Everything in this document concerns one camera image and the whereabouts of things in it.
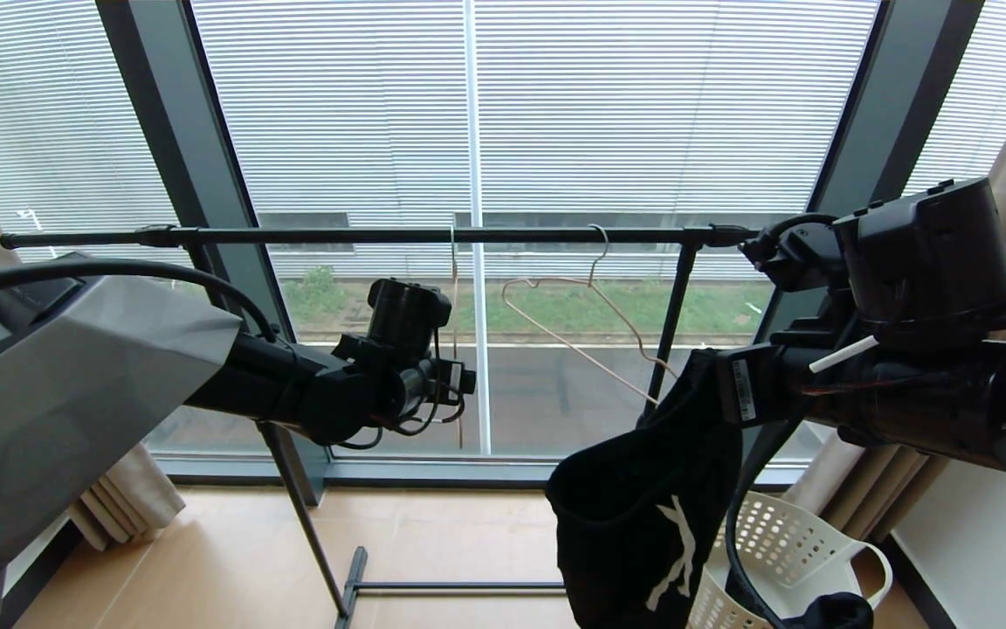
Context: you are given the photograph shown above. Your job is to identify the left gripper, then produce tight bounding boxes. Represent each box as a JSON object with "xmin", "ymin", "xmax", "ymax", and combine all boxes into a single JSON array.
[{"xmin": 394, "ymin": 356, "xmax": 478, "ymax": 427}]

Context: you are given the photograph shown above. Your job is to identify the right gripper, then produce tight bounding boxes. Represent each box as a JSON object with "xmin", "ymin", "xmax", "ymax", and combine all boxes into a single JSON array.
[{"xmin": 717, "ymin": 341, "xmax": 1006, "ymax": 477}]

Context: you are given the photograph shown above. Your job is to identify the pink clothes hanger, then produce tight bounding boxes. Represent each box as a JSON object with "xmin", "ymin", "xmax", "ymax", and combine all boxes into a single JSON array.
[
  {"xmin": 501, "ymin": 225, "xmax": 680, "ymax": 407},
  {"xmin": 449, "ymin": 225, "xmax": 466, "ymax": 451}
]

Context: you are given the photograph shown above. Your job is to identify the black shorts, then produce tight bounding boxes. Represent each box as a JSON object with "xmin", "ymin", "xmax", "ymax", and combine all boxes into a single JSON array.
[{"xmin": 545, "ymin": 348, "xmax": 744, "ymax": 629}]

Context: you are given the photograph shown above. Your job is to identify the black clothes rack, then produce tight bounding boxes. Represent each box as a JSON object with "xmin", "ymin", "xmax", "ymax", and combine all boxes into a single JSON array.
[{"xmin": 0, "ymin": 223, "xmax": 761, "ymax": 629}]

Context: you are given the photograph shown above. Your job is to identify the white laundry basket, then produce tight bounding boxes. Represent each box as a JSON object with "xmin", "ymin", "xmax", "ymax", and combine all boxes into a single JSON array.
[{"xmin": 688, "ymin": 491, "xmax": 894, "ymax": 629}]

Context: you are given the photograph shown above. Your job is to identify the heap of clothes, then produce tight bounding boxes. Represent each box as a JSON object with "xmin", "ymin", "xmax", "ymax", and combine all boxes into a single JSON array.
[{"xmin": 778, "ymin": 591, "xmax": 875, "ymax": 629}]

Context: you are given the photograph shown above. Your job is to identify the window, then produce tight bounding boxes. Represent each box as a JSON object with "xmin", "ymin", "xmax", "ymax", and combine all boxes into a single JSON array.
[{"xmin": 0, "ymin": 0, "xmax": 1006, "ymax": 486}]

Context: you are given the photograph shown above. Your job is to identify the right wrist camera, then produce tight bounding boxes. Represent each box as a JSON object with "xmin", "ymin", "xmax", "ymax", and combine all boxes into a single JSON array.
[{"xmin": 739, "ymin": 215, "xmax": 853, "ymax": 343}]

